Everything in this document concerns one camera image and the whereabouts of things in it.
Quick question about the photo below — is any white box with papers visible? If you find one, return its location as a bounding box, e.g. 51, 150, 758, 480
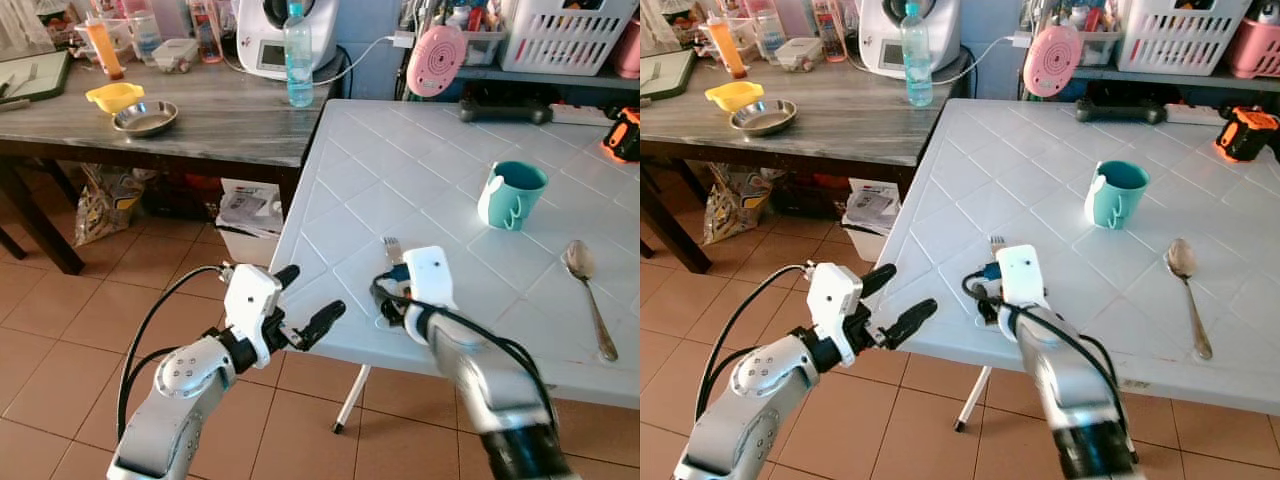
843, 178, 906, 263
217, 180, 284, 266

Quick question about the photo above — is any white metal table leg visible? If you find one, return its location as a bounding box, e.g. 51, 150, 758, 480
333, 363, 371, 434
953, 365, 993, 433

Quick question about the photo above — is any printed plastic bag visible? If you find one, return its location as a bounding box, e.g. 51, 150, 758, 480
75, 165, 146, 246
702, 163, 771, 246

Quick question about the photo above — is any teal mug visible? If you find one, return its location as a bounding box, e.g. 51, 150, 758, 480
477, 161, 549, 232
1085, 160, 1151, 230

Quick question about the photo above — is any steel spoon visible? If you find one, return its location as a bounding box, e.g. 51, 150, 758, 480
562, 240, 619, 362
1164, 238, 1214, 362

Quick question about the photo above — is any round steel plate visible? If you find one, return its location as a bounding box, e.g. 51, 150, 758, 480
112, 100, 180, 138
729, 98, 799, 137

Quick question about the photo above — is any dark wooden table leg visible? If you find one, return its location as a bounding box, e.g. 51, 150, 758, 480
0, 158, 86, 276
640, 165, 701, 274

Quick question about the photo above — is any teal capped water bottle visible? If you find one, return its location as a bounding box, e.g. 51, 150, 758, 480
284, 2, 315, 108
900, 2, 933, 108

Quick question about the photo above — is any black bar shaped object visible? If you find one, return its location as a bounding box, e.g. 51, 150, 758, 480
459, 97, 554, 125
1076, 97, 1169, 125

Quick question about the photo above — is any white kitchen machine steel jug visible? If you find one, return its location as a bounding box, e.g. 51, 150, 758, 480
237, 0, 339, 81
858, 0, 963, 79

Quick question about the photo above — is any yellow plastic bowl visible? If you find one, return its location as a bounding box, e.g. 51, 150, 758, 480
85, 82, 146, 114
705, 81, 766, 113

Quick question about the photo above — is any small lidded clear container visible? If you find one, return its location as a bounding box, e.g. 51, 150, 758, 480
152, 38, 199, 74
775, 38, 824, 73

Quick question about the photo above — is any clear bottle pink cap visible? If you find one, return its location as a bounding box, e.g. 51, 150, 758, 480
812, 0, 846, 63
190, 0, 223, 64

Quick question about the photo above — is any pink round device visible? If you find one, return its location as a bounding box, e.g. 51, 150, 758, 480
1022, 24, 1084, 98
405, 24, 468, 98

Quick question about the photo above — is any clear bottle orange cap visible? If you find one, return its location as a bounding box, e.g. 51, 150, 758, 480
130, 0, 163, 63
752, 0, 786, 61

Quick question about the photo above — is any orange sauce bottle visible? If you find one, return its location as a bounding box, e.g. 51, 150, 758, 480
85, 15, 125, 81
708, 15, 749, 79

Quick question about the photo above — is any orange and black tool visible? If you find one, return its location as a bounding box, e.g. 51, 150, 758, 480
602, 107, 641, 163
1215, 105, 1280, 163

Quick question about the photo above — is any dark rimmed tray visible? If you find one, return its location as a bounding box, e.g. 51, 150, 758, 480
640, 48, 696, 101
0, 50, 73, 104

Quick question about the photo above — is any white slotted plastic basket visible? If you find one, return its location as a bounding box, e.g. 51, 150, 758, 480
500, 0, 638, 76
1117, 0, 1256, 76

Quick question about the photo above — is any pink plastic basket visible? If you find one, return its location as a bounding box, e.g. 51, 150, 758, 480
615, 15, 641, 79
1228, 15, 1280, 79

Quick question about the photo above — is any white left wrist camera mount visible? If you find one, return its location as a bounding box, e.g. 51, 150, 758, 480
805, 263, 864, 366
222, 263, 284, 366

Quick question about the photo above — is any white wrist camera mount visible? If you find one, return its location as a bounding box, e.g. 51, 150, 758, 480
403, 247, 459, 313
805, 263, 864, 366
222, 263, 284, 366
995, 245, 1048, 311

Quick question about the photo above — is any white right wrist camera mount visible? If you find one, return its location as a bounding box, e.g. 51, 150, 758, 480
403, 247, 459, 313
995, 245, 1048, 311

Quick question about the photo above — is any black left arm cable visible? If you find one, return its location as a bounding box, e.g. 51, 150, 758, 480
115, 263, 236, 441
695, 263, 816, 421

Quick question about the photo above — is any white power cable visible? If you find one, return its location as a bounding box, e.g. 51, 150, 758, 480
935, 30, 1031, 86
315, 30, 416, 86

